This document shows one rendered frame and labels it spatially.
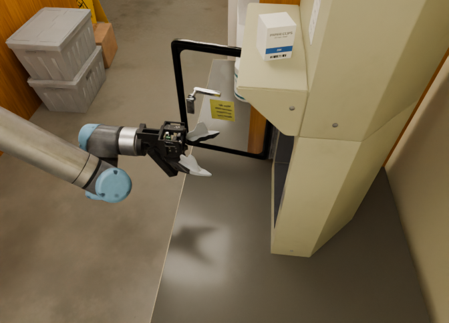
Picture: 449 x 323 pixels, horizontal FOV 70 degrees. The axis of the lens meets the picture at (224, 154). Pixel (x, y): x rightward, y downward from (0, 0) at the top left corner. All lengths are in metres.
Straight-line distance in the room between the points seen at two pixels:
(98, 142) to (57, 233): 1.50
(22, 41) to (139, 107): 0.96
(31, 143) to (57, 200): 1.75
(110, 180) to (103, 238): 1.47
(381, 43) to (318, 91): 0.11
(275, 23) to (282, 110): 0.14
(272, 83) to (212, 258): 0.58
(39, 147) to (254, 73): 0.44
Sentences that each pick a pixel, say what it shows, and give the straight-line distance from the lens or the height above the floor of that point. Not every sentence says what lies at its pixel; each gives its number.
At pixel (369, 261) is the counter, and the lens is 1.04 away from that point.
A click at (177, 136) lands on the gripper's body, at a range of 0.80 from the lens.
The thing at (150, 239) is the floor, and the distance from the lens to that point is 2.09.
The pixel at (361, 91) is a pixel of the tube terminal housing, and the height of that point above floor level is 1.52.
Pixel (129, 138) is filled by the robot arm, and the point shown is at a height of 1.25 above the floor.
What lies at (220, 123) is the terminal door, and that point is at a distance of 1.03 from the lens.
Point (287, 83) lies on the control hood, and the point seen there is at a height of 1.51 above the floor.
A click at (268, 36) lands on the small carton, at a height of 1.56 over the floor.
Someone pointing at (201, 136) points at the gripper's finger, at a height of 1.20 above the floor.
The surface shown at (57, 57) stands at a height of 0.55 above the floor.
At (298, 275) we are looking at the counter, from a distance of 0.96.
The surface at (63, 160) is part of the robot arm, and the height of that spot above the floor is 1.33.
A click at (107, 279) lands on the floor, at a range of 2.05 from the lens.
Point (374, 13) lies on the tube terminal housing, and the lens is 0.48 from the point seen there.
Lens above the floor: 1.81
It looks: 48 degrees down
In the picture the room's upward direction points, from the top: straight up
